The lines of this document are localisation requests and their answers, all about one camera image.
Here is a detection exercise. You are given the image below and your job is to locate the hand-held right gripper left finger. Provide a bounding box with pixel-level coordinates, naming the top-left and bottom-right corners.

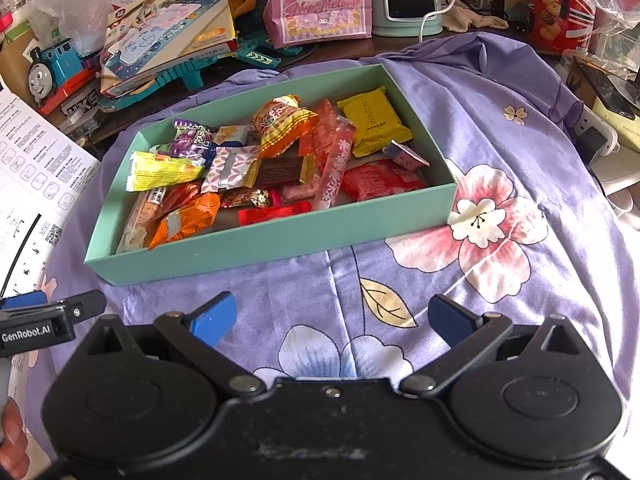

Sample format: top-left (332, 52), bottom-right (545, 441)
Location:
top-left (75, 290), bottom-right (268, 398)

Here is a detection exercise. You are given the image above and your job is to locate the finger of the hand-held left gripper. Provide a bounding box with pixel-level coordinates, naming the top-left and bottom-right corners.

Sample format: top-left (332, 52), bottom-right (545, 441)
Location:
top-left (0, 291), bottom-right (49, 310)
top-left (47, 290), bottom-right (107, 322)

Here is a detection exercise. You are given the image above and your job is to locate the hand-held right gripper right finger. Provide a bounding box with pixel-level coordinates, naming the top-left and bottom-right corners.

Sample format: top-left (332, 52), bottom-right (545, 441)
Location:
top-left (399, 293), bottom-right (596, 397)

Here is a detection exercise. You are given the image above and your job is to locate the mint green cardboard box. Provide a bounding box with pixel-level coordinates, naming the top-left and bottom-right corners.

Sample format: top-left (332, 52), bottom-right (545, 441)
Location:
top-left (83, 63), bottom-right (458, 287)

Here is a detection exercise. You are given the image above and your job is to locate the orange packet with silver seam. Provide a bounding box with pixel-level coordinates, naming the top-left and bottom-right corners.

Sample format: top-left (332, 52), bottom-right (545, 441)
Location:
top-left (147, 192), bottom-right (222, 251)

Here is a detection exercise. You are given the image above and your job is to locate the long peach snack stick packet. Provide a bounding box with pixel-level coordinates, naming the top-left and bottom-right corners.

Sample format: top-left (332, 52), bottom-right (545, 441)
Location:
top-left (116, 186), bottom-right (168, 254)

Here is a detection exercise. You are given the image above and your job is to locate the dark red snack packet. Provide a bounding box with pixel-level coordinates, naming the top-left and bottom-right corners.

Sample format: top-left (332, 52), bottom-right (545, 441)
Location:
top-left (237, 201), bottom-right (313, 227)

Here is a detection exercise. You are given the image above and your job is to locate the shiny red orange packet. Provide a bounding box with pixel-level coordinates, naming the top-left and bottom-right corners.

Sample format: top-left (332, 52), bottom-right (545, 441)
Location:
top-left (159, 181), bottom-right (203, 211)

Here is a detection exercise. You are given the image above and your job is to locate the pink patterned snack packet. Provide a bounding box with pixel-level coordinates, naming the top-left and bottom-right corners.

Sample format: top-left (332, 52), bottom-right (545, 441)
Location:
top-left (201, 144), bottom-right (261, 193)

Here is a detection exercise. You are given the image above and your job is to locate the green yellow snack packet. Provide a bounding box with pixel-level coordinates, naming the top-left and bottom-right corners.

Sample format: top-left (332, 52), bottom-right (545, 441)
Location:
top-left (125, 151), bottom-right (207, 192)

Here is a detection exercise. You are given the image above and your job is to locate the brown chocolate packet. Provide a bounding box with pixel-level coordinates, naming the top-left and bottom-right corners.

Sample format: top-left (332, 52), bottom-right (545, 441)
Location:
top-left (247, 154), bottom-right (317, 190)

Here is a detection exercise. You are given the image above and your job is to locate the purple grape candy packet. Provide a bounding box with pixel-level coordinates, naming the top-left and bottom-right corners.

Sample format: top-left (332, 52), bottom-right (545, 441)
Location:
top-left (150, 120), bottom-right (217, 158)

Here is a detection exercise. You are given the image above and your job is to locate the orange white snack packet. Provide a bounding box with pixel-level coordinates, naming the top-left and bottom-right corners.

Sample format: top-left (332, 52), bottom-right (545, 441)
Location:
top-left (212, 125), bottom-right (251, 148)

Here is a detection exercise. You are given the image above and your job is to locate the pink clear jelly stick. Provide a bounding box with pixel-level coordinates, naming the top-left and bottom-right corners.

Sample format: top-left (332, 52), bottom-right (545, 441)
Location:
top-left (313, 115), bottom-right (357, 211)

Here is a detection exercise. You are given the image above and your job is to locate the fries print snack packet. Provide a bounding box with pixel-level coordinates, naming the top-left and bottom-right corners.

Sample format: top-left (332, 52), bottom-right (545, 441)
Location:
top-left (250, 94), bottom-right (320, 160)

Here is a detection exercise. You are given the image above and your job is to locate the person's left hand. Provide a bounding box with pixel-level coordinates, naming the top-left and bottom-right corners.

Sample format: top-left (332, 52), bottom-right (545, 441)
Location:
top-left (0, 397), bottom-right (29, 468)

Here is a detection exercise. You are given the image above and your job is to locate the white instruction sheet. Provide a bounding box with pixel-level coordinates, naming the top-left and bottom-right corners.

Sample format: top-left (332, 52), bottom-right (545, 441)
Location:
top-left (0, 91), bottom-right (101, 396)

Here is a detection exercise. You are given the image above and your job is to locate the black white lettered box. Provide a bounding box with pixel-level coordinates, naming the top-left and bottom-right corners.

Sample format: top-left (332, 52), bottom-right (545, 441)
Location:
top-left (59, 87), bottom-right (103, 118)

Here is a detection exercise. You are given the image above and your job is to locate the square yellow snack packet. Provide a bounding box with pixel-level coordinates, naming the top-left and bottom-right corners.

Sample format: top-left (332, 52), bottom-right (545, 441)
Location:
top-left (336, 85), bottom-right (413, 158)

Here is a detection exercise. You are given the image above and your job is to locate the brown cardboard box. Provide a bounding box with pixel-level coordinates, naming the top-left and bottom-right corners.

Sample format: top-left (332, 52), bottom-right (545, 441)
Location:
top-left (0, 35), bottom-right (38, 96)

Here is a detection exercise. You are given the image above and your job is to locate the blue toy train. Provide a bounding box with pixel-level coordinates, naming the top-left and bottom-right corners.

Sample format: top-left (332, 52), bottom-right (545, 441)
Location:
top-left (25, 42), bottom-right (101, 113)

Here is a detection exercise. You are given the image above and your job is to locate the white power strip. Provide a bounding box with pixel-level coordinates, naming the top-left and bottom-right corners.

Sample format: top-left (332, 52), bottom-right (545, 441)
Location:
top-left (572, 107), bottom-right (621, 156)

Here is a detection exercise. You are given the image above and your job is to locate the purple floral bedsheet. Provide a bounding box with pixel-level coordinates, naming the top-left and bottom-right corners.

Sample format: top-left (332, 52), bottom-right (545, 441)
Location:
top-left (25, 30), bottom-right (631, 461)

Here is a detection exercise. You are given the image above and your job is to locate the teal toy track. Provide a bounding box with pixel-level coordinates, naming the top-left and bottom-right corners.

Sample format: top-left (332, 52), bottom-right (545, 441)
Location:
top-left (97, 40), bottom-right (306, 111)

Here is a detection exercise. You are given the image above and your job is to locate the drawing mat toy box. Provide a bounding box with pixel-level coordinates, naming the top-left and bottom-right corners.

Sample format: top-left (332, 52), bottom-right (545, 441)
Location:
top-left (100, 0), bottom-right (238, 98)

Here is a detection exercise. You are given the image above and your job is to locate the white translucent plastic bag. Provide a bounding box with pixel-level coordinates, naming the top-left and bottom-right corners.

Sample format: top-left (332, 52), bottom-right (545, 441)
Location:
top-left (27, 0), bottom-right (115, 57)

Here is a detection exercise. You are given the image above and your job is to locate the beige cloth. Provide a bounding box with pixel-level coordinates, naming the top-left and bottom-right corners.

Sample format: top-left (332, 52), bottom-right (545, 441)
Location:
top-left (442, 0), bottom-right (510, 33)

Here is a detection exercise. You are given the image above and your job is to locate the dark brick toy figure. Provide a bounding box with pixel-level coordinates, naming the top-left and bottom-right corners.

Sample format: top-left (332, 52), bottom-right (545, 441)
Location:
top-left (227, 0), bottom-right (271, 43)

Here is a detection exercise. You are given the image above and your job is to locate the red biscuit tin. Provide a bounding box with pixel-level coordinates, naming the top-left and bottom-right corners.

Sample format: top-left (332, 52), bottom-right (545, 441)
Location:
top-left (527, 0), bottom-right (593, 51)

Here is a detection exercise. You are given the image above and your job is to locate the pink gift bag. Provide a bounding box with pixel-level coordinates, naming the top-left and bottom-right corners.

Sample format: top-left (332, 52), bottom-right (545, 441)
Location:
top-left (264, 0), bottom-right (373, 50)

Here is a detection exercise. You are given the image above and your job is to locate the white cable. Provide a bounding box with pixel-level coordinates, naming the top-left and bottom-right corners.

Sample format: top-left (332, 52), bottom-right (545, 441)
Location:
top-left (419, 0), bottom-right (481, 41)

